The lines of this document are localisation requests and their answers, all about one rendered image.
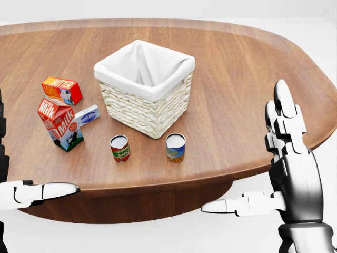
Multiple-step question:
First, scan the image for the white woven lined basket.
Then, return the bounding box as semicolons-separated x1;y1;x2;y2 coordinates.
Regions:
94;39;196;140

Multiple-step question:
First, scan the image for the red milk carton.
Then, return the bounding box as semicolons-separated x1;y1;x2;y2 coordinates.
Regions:
37;95;85;153

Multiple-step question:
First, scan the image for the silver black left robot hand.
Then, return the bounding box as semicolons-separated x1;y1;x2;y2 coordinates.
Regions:
0;89;81;211

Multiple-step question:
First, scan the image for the white blue cream cheese box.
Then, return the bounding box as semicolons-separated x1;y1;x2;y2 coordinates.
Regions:
75;104;101;128

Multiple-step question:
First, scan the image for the blue alphabet soup can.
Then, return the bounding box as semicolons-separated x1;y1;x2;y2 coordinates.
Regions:
165;132;186;163

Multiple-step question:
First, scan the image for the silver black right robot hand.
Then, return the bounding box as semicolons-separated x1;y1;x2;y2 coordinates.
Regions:
201;79;324;225

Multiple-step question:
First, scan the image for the red butter box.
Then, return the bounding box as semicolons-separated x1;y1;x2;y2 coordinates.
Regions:
41;76;83;106

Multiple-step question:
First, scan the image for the red tomato sauce can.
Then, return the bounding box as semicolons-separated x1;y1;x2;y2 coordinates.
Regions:
110;134;131;163

